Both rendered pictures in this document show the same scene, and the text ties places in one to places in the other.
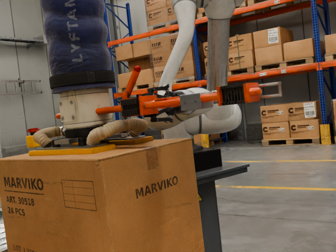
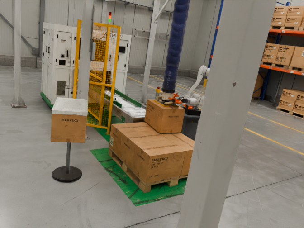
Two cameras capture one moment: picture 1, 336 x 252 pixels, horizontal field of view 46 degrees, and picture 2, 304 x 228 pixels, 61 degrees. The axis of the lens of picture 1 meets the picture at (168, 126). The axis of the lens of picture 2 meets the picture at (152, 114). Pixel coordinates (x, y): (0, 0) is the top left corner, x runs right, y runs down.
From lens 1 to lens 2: 297 cm
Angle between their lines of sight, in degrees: 24
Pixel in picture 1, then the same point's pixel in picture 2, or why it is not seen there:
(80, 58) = (168, 87)
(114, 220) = (163, 119)
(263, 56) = (296, 61)
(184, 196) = (179, 120)
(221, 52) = not seen: hidden behind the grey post
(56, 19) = (165, 78)
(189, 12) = (200, 78)
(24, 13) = not seen: outside the picture
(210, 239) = (192, 133)
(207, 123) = (201, 103)
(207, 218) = (192, 127)
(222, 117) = not seen: hidden behind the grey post
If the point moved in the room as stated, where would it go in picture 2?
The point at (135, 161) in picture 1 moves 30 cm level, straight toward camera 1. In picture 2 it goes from (170, 111) to (165, 115)
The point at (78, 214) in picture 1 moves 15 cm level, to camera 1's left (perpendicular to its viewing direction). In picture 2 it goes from (158, 116) to (149, 114)
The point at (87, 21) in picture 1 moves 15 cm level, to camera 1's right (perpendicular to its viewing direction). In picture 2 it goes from (171, 79) to (180, 82)
